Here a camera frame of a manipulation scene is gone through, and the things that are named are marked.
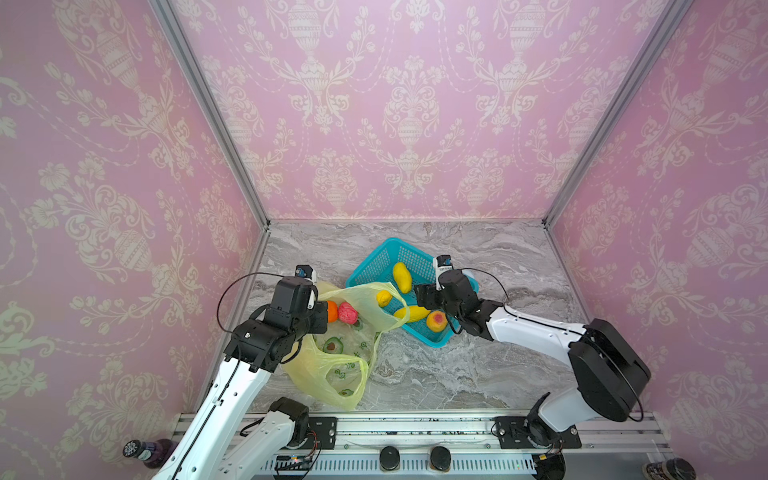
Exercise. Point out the yellow lemon fruit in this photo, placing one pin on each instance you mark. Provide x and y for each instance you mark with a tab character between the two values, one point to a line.
383	298

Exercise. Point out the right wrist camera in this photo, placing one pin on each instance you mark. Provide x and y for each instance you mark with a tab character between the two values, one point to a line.
441	264

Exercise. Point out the orange yellow fruit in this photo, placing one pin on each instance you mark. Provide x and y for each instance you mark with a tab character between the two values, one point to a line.
437	321

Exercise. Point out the dark jar bottom right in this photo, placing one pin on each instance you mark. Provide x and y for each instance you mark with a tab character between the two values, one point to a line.
670	469

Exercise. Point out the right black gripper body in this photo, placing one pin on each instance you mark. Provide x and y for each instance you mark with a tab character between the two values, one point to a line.
429	297

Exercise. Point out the purple plastic bottle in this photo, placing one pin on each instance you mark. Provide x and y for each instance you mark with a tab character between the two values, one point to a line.
153	454

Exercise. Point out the black round knob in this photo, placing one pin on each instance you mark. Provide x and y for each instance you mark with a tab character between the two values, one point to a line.
389	459
440	459

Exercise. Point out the yellow mango fruit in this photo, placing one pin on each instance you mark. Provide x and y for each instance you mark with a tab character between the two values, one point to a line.
413	312
402	277

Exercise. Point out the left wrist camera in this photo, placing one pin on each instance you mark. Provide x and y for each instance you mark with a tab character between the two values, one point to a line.
306	271

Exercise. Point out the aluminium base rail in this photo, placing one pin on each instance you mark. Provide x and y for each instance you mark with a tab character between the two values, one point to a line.
483	444

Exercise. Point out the right black round knob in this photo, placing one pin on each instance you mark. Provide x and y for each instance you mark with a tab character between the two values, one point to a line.
440	459

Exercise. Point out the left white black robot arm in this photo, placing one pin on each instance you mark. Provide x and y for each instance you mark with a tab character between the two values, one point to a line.
272	336

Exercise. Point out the yellow plastic bag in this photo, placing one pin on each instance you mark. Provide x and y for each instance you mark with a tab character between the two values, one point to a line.
334	367

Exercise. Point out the red fruit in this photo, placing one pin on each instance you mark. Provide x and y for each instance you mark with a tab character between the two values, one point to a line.
347	314

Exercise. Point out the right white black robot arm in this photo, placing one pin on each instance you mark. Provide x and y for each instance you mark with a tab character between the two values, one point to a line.
610	376

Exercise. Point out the left black round knob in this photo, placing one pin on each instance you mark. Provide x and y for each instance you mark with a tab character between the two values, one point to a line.
389	459

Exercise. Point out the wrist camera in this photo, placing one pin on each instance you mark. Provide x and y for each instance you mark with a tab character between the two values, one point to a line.
306	271
441	264

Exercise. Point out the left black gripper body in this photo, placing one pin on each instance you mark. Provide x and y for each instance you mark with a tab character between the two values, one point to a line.
316	320

